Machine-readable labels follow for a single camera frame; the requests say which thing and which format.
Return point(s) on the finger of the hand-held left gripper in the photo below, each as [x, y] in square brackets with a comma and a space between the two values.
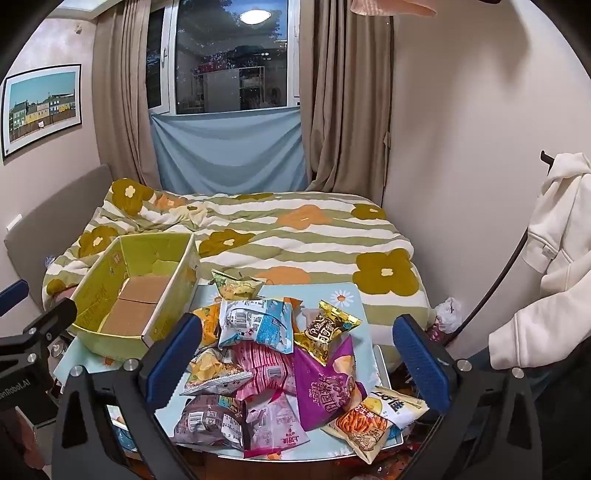
[51, 323]
[14, 295]

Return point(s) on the blue white snack packet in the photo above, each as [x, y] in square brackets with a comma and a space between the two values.
[258, 323]

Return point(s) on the white wall socket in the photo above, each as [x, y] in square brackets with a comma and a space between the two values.
[14, 221]

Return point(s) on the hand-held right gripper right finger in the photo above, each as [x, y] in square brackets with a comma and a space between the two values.
[420, 364]

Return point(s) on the purple chip packet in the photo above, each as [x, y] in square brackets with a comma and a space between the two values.
[323, 392]

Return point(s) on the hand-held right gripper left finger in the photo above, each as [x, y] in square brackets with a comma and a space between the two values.
[173, 360]

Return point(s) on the daisy print tablecloth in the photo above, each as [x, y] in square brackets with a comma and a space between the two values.
[344, 302]

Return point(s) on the white hoodie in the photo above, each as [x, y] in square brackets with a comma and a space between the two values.
[554, 258]

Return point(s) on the beige curtain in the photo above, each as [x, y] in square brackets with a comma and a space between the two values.
[120, 92]
[341, 115]

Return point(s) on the brown snack packet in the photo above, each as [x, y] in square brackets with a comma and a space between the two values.
[207, 420]

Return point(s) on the wall poster of houses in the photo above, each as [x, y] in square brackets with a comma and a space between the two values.
[41, 108]

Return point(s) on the grey bed headboard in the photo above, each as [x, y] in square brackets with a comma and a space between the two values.
[55, 217]

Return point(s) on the green yellow snack packet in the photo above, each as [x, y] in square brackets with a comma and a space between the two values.
[235, 286]

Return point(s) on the pink white snack packet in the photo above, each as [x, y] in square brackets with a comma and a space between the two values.
[272, 429]

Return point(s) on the yellow-green cardboard box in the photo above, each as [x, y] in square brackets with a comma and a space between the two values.
[99, 286]

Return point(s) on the gold black snack packet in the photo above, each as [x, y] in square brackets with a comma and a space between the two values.
[323, 339]

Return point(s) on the floral striped blanket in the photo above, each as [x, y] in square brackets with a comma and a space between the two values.
[300, 244]

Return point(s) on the light blue cloth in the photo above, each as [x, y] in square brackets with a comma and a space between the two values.
[231, 152]

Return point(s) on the black coat rack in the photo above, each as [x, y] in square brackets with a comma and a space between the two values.
[501, 279]

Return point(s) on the yellow chip packet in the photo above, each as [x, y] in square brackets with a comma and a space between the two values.
[212, 369]

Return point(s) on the white plastic bag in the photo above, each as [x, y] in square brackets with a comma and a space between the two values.
[450, 314]

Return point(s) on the orange snack packet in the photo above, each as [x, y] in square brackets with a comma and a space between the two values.
[210, 325]

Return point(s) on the window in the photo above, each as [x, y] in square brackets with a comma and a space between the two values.
[221, 55]

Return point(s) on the white orange cheese stick packet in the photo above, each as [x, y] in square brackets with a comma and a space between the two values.
[364, 424]

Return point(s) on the pink striped snack packet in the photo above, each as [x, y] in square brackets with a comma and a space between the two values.
[268, 364]

